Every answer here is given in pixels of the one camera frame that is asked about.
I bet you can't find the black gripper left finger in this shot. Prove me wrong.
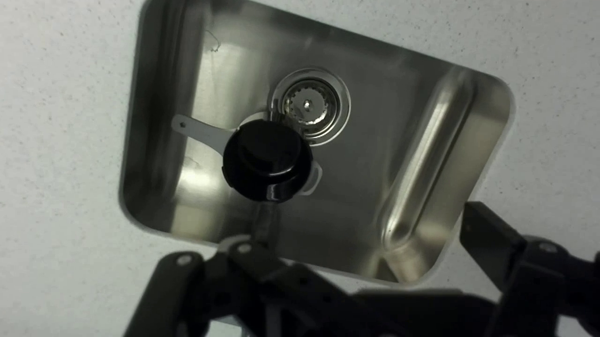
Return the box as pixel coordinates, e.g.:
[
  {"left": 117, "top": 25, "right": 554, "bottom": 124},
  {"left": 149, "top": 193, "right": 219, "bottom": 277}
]
[{"left": 121, "top": 238, "right": 352, "bottom": 337}]

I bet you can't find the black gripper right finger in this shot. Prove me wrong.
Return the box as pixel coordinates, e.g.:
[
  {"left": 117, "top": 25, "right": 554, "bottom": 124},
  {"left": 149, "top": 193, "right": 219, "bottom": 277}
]
[{"left": 459, "top": 199, "right": 600, "bottom": 337}]

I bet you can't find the black measuring cup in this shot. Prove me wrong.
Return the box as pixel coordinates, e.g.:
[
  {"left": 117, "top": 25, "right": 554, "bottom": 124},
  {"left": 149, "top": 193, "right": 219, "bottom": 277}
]
[{"left": 170, "top": 113, "right": 325, "bottom": 206}]

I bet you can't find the stainless steel sink basin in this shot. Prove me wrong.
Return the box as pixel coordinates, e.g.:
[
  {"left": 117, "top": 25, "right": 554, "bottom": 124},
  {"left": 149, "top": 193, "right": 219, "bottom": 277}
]
[{"left": 115, "top": 0, "right": 517, "bottom": 287}]

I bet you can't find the metal drain strainer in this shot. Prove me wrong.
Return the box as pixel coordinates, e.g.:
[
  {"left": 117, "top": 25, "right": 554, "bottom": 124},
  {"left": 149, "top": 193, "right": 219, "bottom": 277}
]
[{"left": 267, "top": 66, "right": 354, "bottom": 150}]

